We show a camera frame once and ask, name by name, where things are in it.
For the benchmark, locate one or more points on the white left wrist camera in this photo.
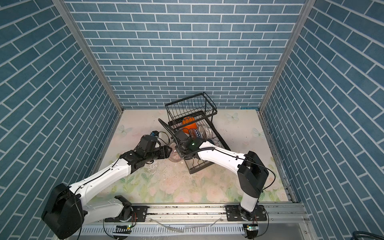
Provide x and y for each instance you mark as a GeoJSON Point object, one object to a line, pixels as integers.
{"type": "Point", "coordinates": [155, 133]}

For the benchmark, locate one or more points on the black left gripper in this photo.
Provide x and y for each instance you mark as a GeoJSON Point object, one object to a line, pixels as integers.
{"type": "Point", "coordinates": [165, 152]}

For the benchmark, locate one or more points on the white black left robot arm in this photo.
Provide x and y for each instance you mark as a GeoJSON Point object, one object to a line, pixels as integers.
{"type": "Point", "coordinates": [68, 209]}

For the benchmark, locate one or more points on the aluminium corner post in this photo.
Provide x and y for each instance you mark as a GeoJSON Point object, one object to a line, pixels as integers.
{"type": "Point", "coordinates": [303, 16]}
{"type": "Point", "coordinates": [76, 32]}

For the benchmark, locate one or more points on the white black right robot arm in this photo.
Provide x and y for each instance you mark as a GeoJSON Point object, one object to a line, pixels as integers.
{"type": "Point", "coordinates": [251, 172]}

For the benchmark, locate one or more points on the orange plastic bowl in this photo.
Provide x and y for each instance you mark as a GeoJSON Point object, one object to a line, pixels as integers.
{"type": "Point", "coordinates": [190, 125]}

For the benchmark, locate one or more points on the black wire dish rack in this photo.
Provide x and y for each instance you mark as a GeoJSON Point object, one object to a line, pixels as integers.
{"type": "Point", "coordinates": [194, 116]}

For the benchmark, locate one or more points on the aluminium left corner post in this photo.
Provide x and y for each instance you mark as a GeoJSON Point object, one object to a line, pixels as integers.
{"type": "Point", "coordinates": [76, 32]}

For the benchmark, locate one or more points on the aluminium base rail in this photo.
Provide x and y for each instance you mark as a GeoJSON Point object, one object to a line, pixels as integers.
{"type": "Point", "coordinates": [286, 221]}

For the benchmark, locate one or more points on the orange patterned cream bowl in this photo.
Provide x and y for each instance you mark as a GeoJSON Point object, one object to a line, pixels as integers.
{"type": "Point", "coordinates": [195, 133]}

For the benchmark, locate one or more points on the aluminium right corner post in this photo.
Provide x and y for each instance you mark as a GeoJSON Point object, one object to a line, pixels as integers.
{"type": "Point", "coordinates": [303, 16]}

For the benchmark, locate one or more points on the purple white patterned bowl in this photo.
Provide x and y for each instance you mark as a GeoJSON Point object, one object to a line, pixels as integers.
{"type": "Point", "coordinates": [174, 155]}

